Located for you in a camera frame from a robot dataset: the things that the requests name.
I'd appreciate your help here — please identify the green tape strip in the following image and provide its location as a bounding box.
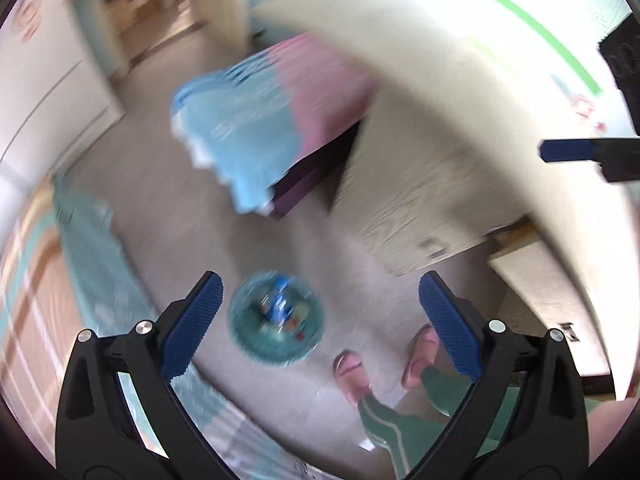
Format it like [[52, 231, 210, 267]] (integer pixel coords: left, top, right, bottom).
[[487, 0, 604, 97]]

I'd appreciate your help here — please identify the cardboard box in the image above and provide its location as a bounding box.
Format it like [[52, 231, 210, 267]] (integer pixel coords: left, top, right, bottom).
[[492, 220, 542, 257]]

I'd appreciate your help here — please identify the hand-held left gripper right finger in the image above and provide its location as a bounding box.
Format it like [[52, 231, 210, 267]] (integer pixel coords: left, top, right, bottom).
[[402, 270, 591, 480]]

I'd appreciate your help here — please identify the person's leg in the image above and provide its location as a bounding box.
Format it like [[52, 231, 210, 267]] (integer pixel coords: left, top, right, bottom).
[[357, 392, 451, 480], [419, 365, 521, 460]]

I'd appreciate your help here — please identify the white wardrobe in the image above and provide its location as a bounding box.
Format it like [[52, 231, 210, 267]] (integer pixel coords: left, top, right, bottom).
[[0, 0, 126, 173]]

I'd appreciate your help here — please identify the pink slipper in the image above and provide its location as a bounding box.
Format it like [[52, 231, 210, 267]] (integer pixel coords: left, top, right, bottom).
[[333, 351, 372, 407], [402, 324, 442, 390]]

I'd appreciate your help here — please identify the striped bed mattress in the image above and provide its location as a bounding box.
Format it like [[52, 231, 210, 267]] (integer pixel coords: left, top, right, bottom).
[[0, 180, 101, 443]]

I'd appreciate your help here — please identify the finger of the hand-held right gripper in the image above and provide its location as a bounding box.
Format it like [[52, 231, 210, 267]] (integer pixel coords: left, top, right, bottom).
[[597, 17, 640, 138], [538, 137, 640, 184]]

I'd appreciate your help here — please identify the teal waste bin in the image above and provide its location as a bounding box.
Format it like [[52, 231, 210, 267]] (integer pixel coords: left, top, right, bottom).
[[227, 270, 325, 368]]

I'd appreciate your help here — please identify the person's left leg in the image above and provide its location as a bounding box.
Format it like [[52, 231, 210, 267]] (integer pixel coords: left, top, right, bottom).
[[357, 392, 451, 480]]

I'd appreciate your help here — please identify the blue and pink blanket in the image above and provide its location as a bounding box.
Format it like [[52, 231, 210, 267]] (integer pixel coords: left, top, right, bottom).
[[170, 32, 375, 213]]

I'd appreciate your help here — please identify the person's right leg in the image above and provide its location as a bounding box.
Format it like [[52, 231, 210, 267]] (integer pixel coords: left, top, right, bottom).
[[419, 365, 521, 460]]

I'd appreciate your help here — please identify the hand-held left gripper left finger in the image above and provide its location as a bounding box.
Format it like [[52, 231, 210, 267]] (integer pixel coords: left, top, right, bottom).
[[54, 271, 236, 480]]

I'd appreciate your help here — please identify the white box under desk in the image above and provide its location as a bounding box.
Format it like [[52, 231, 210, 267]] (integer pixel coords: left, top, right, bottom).
[[487, 240, 614, 382]]

